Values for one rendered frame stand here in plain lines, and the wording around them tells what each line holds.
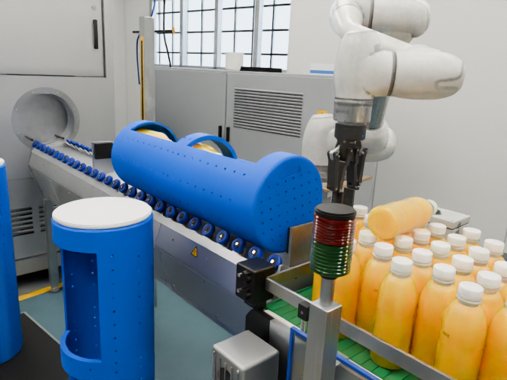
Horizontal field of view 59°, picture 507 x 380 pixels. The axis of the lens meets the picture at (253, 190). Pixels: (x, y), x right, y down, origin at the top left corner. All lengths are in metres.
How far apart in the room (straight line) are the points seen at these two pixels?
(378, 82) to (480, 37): 2.98
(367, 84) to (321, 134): 0.91
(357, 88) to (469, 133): 2.99
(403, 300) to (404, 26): 0.97
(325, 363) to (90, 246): 0.74
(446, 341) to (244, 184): 0.63
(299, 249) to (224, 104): 2.52
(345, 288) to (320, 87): 2.23
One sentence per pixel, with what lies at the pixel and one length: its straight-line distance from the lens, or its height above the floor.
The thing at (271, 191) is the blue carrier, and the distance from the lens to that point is 1.20.
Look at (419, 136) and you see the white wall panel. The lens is 4.14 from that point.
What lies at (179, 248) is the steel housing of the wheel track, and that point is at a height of 0.86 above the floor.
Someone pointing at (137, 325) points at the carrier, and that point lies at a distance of 1.42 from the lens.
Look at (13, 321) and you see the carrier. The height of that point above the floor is 0.32.
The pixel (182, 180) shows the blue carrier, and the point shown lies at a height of 1.11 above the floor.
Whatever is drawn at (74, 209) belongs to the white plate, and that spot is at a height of 1.04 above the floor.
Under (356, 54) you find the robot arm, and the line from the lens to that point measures 1.06.
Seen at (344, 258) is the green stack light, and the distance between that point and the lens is 0.69.
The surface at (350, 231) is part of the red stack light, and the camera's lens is 0.67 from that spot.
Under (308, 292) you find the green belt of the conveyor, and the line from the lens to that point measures 1.21.
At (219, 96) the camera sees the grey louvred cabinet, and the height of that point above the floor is 1.24.
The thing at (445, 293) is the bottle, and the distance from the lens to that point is 0.91.
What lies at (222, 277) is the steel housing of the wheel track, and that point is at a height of 0.86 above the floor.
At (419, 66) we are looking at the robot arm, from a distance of 1.08.
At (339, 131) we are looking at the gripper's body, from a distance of 1.09.
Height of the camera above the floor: 1.45
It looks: 15 degrees down
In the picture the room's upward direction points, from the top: 3 degrees clockwise
